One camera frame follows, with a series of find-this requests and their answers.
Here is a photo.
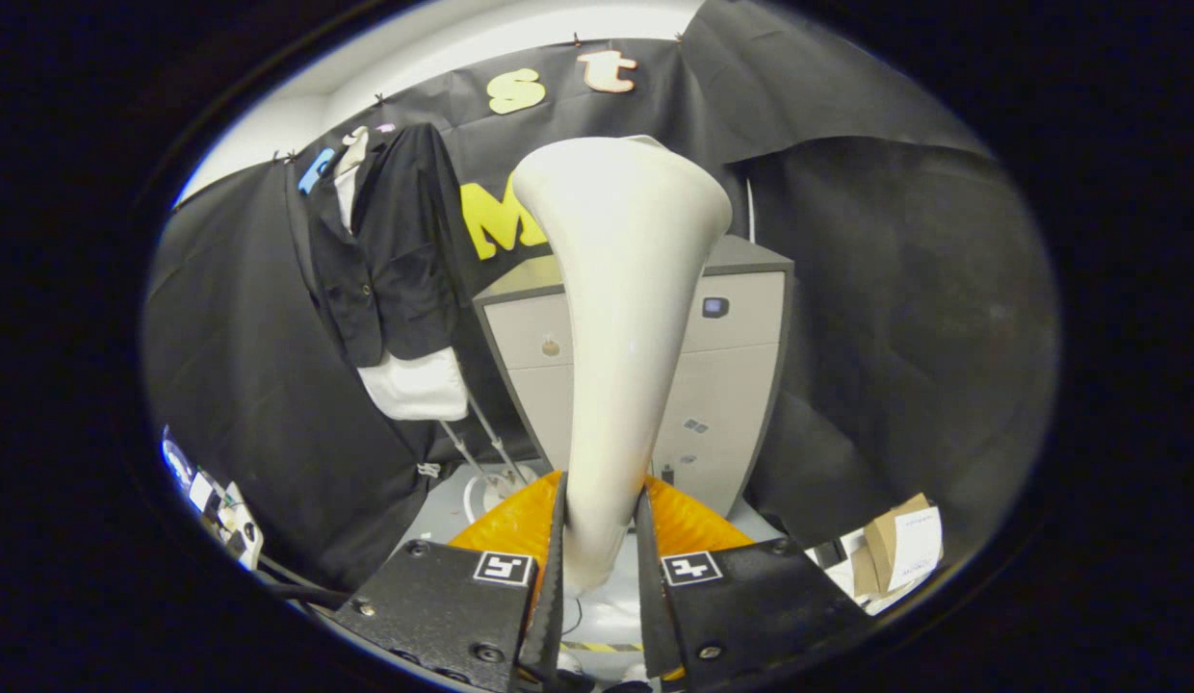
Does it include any black suit jacket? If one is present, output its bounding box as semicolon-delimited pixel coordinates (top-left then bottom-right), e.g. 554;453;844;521
287;122;475;369

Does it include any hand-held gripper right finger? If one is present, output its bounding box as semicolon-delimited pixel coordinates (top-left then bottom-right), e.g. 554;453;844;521
636;472;872;690

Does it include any white clothes hanger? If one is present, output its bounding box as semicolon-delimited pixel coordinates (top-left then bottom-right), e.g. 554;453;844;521
339;125;372;179

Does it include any cardboard box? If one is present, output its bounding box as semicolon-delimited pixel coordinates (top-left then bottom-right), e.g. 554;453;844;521
862;493;945;596

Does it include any grey cabinet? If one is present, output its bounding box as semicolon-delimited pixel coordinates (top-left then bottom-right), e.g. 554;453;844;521
473;234;795;521

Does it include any thick black cable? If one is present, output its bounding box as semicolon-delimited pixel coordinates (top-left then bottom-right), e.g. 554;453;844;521
255;553;352;609

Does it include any white round stand base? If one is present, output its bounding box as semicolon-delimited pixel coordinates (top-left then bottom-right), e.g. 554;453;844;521
461;462;542;526

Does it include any white shirt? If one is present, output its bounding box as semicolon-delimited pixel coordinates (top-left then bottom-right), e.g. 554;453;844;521
332;144;470;422

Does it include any white plastic device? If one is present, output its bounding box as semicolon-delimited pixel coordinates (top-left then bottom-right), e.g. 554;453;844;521
188;467;266;571

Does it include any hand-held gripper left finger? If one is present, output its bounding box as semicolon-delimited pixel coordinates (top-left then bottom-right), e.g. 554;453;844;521
332;472;567;693

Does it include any black backdrop cloth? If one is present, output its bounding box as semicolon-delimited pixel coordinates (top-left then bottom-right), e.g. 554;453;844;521
143;0;1060;593

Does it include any metal stand pole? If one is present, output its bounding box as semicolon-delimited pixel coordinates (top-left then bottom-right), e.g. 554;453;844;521
439;420;489;484
466;395;532;484

